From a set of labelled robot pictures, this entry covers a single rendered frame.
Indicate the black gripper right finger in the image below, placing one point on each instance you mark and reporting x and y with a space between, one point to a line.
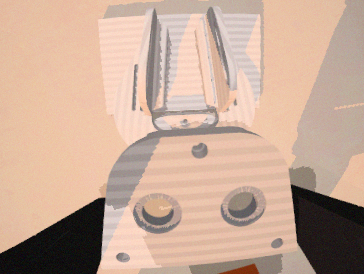
329 231

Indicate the grey metal plate with two holes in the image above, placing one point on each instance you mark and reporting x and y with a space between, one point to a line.
197 181

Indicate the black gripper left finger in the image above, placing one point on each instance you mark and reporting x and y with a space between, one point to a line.
70 246

